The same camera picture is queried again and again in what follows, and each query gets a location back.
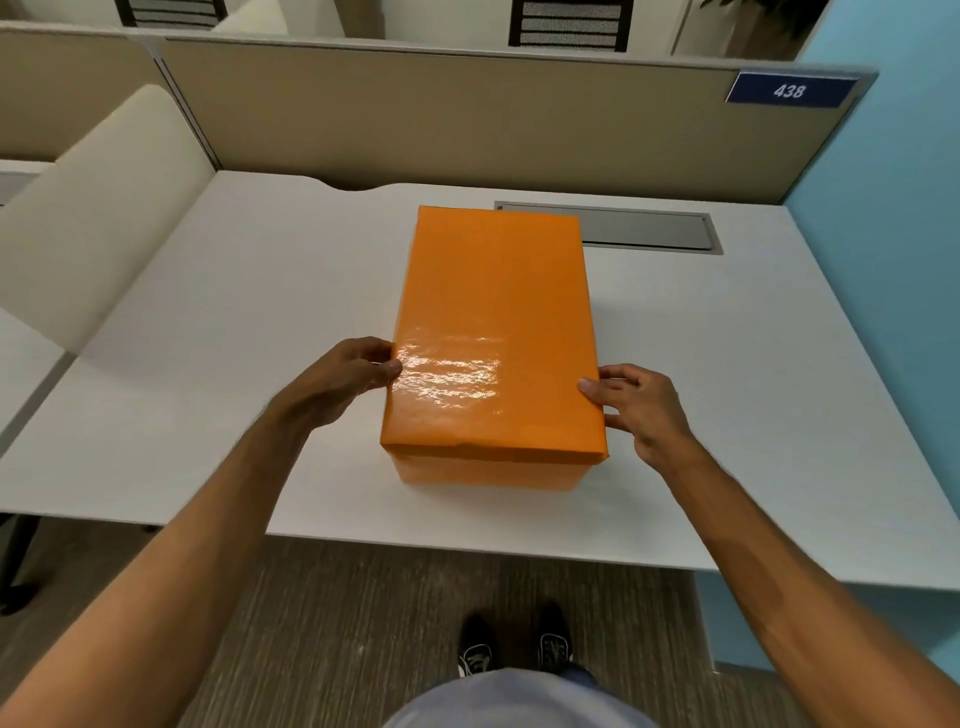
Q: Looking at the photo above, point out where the person's left black shoe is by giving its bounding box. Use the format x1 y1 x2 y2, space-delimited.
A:
456 614 495 679

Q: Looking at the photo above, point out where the person's right hand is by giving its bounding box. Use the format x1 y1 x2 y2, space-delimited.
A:
576 363 711 476

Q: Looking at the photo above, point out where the black slatted chair back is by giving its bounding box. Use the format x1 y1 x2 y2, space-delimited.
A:
507 0 636 54
114 0 229 30

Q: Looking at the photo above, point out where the orange glossy box lid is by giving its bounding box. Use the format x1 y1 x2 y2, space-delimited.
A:
380 205 610 467

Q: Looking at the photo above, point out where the person's black shoe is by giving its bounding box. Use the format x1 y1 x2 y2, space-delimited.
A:
535 603 576 674
456 614 495 679

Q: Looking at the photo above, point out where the blue number sign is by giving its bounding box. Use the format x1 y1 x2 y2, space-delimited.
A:
724 70 861 109

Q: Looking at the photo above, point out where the beige desk partition panel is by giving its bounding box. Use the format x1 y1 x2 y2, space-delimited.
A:
0 20 220 172
159 36 879 206

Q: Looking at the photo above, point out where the orange box base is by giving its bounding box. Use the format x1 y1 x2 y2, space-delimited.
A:
389 452 587 493

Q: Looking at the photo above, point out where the black desk leg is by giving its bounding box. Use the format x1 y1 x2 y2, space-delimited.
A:
0 513 42 618

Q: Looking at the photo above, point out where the person's right black shoe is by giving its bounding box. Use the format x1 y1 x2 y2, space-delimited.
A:
535 603 576 674

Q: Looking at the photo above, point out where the person's right forearm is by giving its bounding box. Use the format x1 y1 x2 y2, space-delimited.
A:
661 442 960 728

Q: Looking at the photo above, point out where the person's left forearm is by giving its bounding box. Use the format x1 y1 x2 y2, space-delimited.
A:
0 401 316 728

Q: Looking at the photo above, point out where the person's left hand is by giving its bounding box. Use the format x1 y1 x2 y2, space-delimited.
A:
272 336 405 435

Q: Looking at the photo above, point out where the cream rounded side divider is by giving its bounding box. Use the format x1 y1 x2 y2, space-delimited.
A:
0 83 218 354

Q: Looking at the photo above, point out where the person's light gray shirt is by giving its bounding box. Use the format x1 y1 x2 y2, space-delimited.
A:
382 667 661 728

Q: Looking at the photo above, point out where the gray desk cable cover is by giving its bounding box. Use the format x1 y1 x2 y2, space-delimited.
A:
494 201 725 256

